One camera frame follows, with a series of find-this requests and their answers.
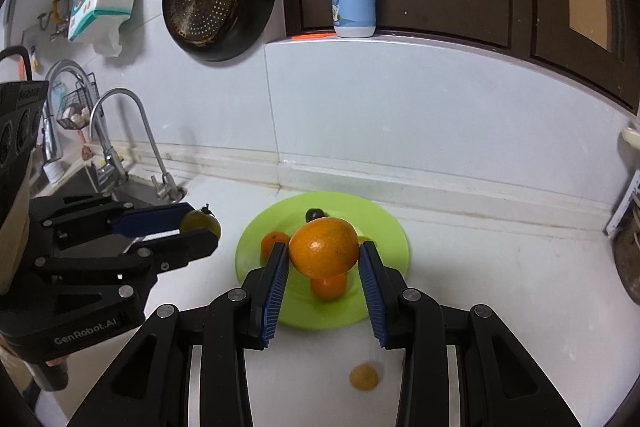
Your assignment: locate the chrome kitchen faucet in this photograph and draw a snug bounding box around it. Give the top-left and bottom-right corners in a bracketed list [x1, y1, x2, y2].
[42, 58, 128, 191]

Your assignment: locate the steel cooking pot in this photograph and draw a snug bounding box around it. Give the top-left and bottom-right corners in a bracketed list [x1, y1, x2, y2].
[613, 204, 640, 303]

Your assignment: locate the small orange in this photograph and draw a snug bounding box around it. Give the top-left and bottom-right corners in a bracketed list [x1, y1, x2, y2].
[310, 274, 348, 301]

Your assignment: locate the steel kitchen sink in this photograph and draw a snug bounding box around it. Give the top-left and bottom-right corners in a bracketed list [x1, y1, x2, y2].
[29, 160, 172, 207]

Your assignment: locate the green plate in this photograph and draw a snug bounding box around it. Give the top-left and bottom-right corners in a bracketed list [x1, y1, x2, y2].
[234, 192, 410, 331]

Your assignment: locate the white dish rack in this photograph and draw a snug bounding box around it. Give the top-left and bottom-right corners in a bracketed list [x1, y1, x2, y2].
[604, 169, 640, 239]

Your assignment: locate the dark plum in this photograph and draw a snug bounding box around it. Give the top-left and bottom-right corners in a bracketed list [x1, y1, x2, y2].
[305, 208, 328, 223]

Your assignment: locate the cream handled pan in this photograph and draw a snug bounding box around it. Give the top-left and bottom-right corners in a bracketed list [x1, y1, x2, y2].
[620, 127, 640, 150]

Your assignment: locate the orange with stem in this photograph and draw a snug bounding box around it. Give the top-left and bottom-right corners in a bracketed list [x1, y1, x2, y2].
[260, 231, 290, 262]

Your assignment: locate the black wire basket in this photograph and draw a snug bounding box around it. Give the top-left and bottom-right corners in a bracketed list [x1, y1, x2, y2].
[56, 72, 100, 131]

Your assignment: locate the large orange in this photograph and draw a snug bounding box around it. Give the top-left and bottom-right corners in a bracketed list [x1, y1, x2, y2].
[288, 217, 359, 279]

